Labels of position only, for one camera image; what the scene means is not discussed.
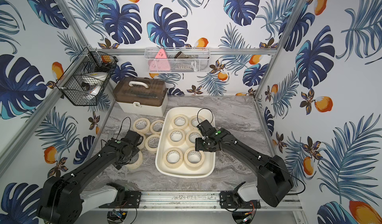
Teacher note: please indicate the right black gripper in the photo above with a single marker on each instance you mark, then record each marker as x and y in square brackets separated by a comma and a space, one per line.
[198, 146]

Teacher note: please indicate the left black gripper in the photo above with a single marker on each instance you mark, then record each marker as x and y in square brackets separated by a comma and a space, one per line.
[128, 157]

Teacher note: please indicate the cream masking tape roll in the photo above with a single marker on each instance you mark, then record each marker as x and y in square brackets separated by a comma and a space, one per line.
[173, 158]
[156, 127]
[135, 162]
[176, 137]
[194, 159]
[142, 125]
[152, 142]
[142, 140]
[194, 121]
[180, 122]
[191, 137]

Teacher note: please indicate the white plastic storage tray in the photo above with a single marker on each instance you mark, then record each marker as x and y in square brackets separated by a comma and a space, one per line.
[183, 171]

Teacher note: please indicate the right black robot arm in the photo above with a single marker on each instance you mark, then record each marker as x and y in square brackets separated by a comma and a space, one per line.
[273, 181]

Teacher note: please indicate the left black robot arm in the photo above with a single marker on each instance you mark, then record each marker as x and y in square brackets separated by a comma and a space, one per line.
[64, 199]

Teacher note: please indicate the brown lidded storage case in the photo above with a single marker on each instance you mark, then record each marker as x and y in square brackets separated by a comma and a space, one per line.
[142, 96]

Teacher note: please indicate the white item in basket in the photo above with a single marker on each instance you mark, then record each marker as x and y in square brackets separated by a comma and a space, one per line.
[92, 83]

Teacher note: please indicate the pink triangular item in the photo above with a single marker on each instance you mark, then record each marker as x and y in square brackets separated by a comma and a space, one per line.
[160, 63]

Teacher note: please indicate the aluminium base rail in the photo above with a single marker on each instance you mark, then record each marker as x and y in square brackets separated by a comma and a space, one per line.
[185, 200]

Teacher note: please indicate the black wire basket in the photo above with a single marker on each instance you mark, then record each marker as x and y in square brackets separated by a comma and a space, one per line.
[87, 61]

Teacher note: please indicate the white mesh wall basket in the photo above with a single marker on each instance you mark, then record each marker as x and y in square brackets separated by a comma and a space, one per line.
[182, 60]

